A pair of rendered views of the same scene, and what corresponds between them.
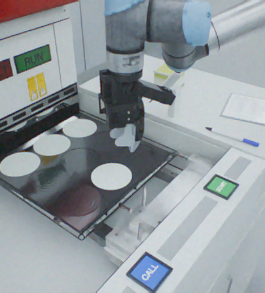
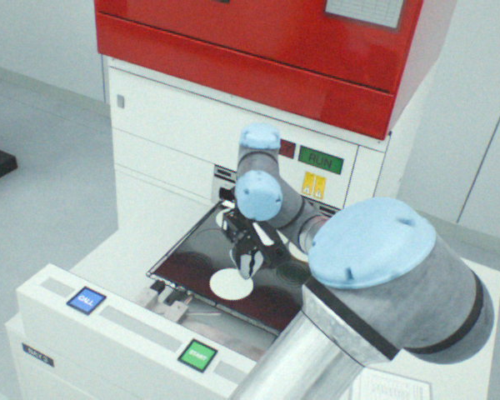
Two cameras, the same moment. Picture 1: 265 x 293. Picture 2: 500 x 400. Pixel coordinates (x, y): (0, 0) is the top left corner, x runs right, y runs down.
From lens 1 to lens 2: 0.98 m
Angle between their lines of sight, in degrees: 59
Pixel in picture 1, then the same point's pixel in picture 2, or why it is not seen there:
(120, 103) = (232, 219)
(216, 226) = (138, 349)
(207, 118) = not seen: hidden behind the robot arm
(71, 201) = (189, 261)
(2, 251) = (155, 247)
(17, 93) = (291, 175)
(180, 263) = (95, 321)
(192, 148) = not seen: hidden behind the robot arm
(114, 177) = (229, 286)
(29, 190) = (199, 232)
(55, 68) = (343, 185)
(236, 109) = (377, 385)
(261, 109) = not seen: outside the picture
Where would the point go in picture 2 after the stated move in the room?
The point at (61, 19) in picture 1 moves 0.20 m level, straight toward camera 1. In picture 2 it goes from (371, 147) to (296, 157)
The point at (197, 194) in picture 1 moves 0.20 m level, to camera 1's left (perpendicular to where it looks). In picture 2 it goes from (183, 334) to (175, 263)
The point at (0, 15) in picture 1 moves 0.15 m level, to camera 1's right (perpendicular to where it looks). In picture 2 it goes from (284, 105) to (301, 136)
